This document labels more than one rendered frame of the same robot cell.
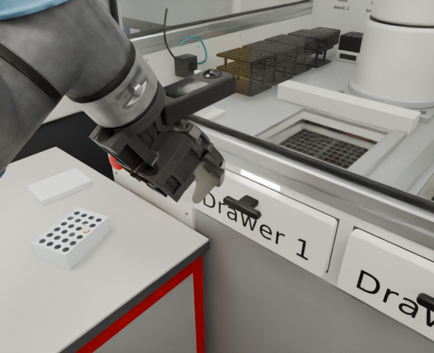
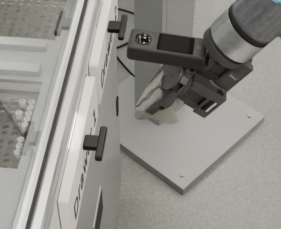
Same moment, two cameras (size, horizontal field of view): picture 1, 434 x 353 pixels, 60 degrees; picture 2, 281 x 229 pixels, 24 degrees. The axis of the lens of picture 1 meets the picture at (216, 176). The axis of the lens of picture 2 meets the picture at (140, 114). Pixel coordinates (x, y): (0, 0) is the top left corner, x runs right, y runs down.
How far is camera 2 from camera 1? 1.17 m
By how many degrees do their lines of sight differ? 87
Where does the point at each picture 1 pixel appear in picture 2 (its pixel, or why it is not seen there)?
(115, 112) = not seen: hidden behind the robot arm
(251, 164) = (71, 126)
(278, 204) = (88, 114)
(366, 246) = (99, 59)
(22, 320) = not seen: outside the picture
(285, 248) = not seen: hidden behind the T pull
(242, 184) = (81, 144)
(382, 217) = (91, 39)
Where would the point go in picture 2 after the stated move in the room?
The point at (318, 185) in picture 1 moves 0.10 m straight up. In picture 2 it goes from (82, 71) to (78, 26)
